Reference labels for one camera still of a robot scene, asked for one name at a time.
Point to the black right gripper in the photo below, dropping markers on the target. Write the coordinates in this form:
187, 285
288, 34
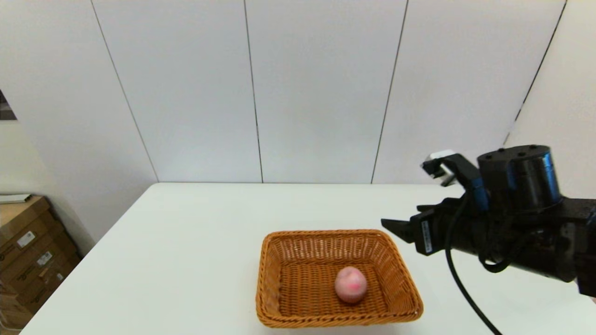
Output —
435, 232

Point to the cardboard box with white label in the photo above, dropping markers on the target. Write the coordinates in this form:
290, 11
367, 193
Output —
23, 223
42, 265
51, 284

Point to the orange woven wicker basket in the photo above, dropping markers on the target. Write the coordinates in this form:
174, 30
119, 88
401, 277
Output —
302, 284

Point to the plain brown cardboard box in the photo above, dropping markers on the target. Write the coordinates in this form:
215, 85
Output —
16, 316

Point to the pink toy peach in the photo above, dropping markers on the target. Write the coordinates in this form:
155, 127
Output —
350, 284

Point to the flat white grey board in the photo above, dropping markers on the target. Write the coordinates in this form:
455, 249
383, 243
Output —
14, 198

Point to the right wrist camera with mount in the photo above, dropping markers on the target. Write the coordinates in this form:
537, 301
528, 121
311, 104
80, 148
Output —
454, 167

